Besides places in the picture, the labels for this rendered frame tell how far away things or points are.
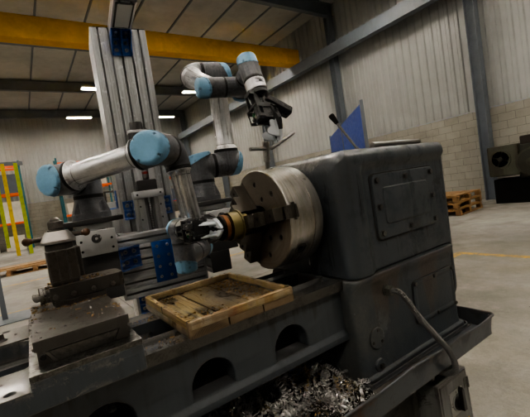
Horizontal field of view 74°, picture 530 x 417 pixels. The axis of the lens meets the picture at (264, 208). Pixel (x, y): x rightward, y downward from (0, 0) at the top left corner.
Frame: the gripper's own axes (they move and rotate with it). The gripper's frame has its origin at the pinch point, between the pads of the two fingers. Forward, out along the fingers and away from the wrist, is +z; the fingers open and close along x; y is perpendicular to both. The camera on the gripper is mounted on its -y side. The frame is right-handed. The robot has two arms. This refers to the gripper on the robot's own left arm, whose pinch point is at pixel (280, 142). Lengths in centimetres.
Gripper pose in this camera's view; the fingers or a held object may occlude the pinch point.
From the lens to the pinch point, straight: 125.6
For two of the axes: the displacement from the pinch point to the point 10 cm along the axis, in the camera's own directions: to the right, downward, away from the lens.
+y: -8.2, 1.5, -5.5
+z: 3.1, 9.3, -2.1
